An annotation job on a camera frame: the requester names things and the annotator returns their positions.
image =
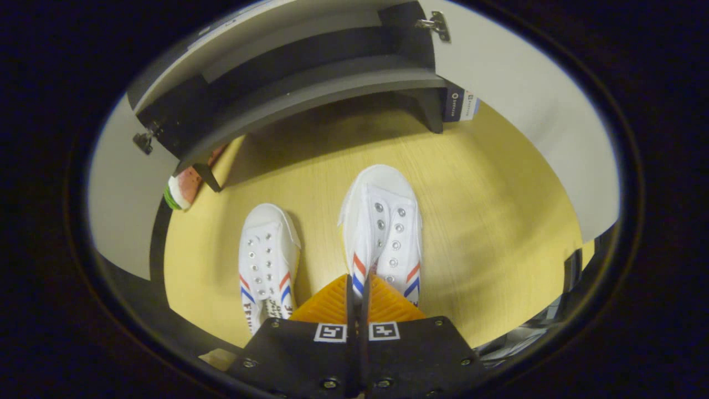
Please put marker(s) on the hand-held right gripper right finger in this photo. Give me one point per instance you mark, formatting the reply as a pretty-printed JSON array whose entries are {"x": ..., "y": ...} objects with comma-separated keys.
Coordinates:
[{"x": 415, "y": 360}]

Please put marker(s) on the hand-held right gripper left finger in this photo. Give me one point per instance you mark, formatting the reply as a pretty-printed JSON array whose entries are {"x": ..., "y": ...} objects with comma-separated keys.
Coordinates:
[{"x": 299, "y": 360}]

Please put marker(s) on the white canvas shoe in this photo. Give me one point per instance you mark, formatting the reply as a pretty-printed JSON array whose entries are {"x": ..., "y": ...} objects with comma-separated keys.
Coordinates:
[
  {"x": 268, "y": 260},
  {"x": 382, "y": 221}
]

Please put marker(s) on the white cabinet door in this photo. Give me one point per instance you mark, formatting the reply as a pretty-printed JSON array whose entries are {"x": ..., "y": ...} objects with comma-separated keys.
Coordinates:
[
  {"x": 122, "y": 194},
  {"x": 532, "y": 111}
]

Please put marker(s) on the white and grey shoe cabinet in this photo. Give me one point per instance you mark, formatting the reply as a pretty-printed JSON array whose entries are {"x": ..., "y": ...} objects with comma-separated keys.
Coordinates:
[{"x": 288, "y": 88}]

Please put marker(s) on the watermelon slice plush toy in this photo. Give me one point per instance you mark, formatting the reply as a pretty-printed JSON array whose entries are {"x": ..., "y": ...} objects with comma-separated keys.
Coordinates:
[{"x": 185, "y": 188}]

